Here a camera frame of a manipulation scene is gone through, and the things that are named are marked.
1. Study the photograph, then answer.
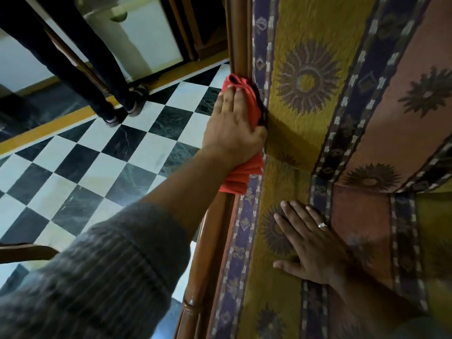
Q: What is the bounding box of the white cabinet panel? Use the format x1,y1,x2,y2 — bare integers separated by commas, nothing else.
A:
73,0,185,82

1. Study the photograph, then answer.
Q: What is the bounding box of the person's right hand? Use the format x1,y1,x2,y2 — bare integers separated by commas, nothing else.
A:
273,200,354,287

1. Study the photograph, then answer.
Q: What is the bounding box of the patterned sofa seat cushion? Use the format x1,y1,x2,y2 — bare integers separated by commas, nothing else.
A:
208,152,452,339

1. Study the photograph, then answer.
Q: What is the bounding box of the dark wooden cabinet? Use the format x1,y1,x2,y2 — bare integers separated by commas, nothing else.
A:
158,0,230,62

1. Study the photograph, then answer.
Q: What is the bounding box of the person's left forearm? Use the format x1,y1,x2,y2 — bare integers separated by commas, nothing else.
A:
0,146,245,339

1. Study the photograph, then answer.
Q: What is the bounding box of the brown wooden furniture edge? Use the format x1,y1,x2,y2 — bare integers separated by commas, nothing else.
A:
0,243,60,264

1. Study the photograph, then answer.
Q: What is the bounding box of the person's left hand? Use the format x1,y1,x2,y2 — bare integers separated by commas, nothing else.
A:
201,84,268,167

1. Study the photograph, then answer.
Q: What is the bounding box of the red cleaning cloth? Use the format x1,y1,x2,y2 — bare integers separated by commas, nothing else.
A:
218,74,266,195

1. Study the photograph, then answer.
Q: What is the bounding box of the person's right forearm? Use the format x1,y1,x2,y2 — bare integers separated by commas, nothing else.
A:
327,266,429,339

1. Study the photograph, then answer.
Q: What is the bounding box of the patterned sofa back cushion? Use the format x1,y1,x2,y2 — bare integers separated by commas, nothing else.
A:
251,0,452,195

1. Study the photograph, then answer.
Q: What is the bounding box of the wooden sofa frame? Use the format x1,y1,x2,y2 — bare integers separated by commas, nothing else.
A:
174,0,255,339

